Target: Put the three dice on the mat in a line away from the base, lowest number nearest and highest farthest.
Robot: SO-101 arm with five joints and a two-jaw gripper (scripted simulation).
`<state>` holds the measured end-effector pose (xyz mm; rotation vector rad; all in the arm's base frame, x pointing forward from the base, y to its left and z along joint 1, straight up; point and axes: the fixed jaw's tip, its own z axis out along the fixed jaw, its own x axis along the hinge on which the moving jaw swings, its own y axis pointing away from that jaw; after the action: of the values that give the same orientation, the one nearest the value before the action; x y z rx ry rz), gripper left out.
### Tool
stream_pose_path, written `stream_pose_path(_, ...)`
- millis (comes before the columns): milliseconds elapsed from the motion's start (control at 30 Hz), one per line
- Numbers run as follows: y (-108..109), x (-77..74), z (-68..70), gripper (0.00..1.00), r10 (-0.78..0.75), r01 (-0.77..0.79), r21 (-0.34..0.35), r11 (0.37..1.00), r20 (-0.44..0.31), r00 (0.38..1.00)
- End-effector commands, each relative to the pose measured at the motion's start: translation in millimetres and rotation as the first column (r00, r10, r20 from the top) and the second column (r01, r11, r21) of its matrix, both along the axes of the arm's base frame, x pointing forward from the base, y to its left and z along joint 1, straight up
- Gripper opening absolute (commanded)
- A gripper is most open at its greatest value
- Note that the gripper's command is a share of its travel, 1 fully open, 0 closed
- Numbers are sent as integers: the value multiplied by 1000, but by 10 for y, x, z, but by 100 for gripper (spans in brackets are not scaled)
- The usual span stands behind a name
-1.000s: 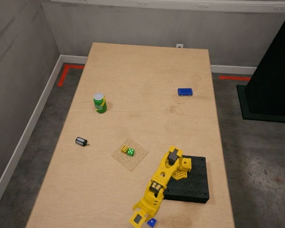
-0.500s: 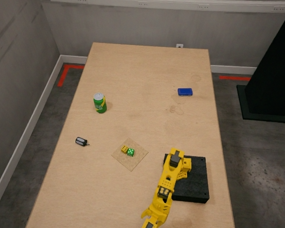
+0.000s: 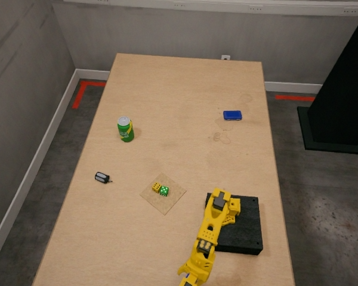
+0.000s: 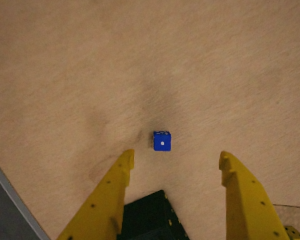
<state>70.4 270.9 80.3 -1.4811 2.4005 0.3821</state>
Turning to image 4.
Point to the blue die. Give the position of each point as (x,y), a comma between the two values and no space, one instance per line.
(162,141)

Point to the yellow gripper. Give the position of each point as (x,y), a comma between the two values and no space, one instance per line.
(250,214)

